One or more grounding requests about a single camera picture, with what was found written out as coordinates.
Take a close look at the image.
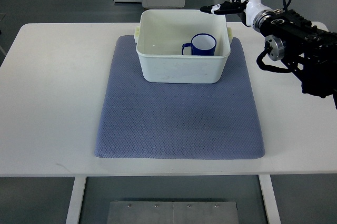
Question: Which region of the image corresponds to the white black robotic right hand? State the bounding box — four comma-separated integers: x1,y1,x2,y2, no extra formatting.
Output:
200,0,273,30

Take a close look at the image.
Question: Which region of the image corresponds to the blue mug white inside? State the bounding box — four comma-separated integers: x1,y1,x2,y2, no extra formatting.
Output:
181,33,217,56

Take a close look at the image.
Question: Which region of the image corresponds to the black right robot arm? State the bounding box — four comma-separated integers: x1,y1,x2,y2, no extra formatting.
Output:
253,0,336,99

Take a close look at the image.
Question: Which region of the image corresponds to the white plastic box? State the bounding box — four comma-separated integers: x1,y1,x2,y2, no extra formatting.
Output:
134,9,231,84

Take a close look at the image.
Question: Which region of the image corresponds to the blue textured mat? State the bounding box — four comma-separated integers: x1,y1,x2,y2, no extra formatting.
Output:
95,35,265,160

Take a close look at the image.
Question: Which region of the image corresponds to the right white table leg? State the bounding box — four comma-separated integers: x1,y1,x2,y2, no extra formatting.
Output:
259,175,281,224

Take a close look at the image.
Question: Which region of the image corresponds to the white table leg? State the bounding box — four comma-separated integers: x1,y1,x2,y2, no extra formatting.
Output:
66,176,87,224
259,175,281,224

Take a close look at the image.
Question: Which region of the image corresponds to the left white table leg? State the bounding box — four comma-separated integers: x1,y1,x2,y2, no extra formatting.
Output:
66,176,87,224

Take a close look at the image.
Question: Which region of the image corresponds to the metal floor base plate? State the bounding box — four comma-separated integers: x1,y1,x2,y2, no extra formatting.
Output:
107,201,239,223

